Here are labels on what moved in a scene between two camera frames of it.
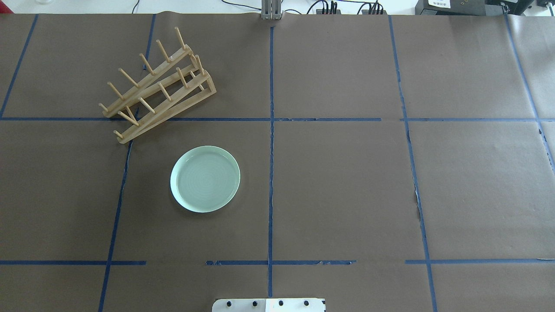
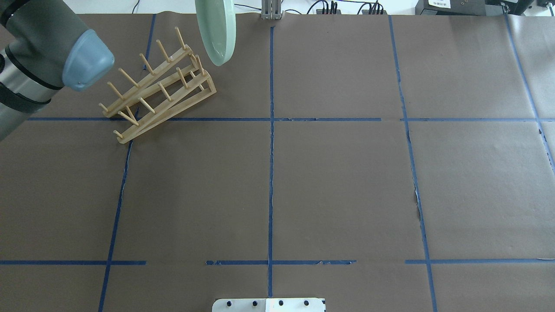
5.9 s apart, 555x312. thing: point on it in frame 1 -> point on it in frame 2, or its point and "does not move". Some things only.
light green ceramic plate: (204, 179) -> (217, 23)
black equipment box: (456, 8) does not move
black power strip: (375, 8) does not move
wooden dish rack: (180, 83) does not move
